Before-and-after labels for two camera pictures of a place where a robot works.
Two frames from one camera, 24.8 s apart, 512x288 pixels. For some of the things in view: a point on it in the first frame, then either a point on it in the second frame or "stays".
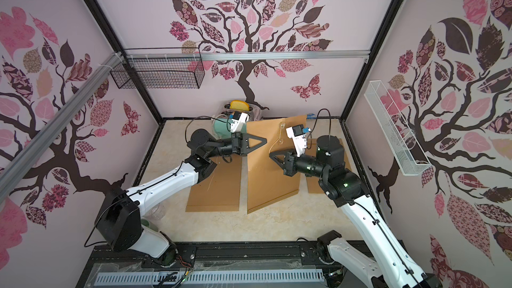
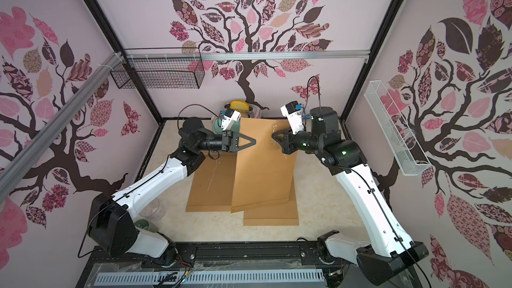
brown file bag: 219,191 stays
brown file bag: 267,181 → 281,213
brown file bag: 314,184 → 263,173
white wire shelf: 409,156 stays
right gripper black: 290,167 → 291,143
